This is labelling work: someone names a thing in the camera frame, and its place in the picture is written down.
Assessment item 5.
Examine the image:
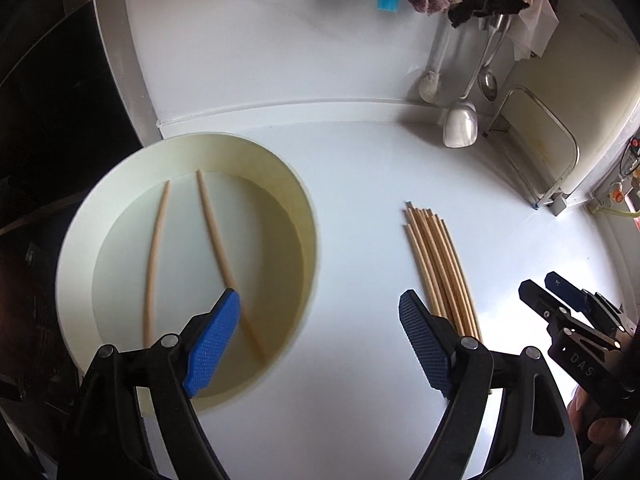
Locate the white cloth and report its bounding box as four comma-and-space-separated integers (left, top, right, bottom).
505, 0, 560, 61

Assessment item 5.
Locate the tan wooden chopstick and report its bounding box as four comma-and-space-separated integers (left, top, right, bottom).
196, 170, 266, 362
142, 179, 172, 351

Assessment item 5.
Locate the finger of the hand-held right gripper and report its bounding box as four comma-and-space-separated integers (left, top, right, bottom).
545, 271, 625, 332
518, 280, 571, 331

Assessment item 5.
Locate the white ladle with metal handle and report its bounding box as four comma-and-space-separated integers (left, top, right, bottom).
442, 15, 503, 149

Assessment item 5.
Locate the white plastic spoon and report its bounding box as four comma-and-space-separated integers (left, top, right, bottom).
418, 24, 450, 104

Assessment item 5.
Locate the metal wire rack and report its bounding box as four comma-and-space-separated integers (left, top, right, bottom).
482, 86, 581, 216

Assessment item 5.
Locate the black cloth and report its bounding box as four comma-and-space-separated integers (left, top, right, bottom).
447, 0, 531, 29

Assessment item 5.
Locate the cream round basin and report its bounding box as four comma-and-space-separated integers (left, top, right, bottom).
55, 131, 320, 418

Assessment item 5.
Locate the metal spoon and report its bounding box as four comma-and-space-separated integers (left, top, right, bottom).
477, 22, 511, 102

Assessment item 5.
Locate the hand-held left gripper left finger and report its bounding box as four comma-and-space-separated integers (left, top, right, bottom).
56, 287, 242, 480

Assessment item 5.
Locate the bundle of wooden chopsticks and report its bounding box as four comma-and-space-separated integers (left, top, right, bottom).
403, 201, 485, 343

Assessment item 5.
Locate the person's right hand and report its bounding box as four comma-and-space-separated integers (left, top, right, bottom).
567, 385, 635, 461

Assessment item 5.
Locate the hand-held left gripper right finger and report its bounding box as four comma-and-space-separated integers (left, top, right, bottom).
398, 288, 586, 480

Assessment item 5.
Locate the yellow hose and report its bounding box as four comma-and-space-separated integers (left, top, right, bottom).
592, 202, 640, 220

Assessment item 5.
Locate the black glass cooktop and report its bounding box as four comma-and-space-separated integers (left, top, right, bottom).
0, 0, 151, 480

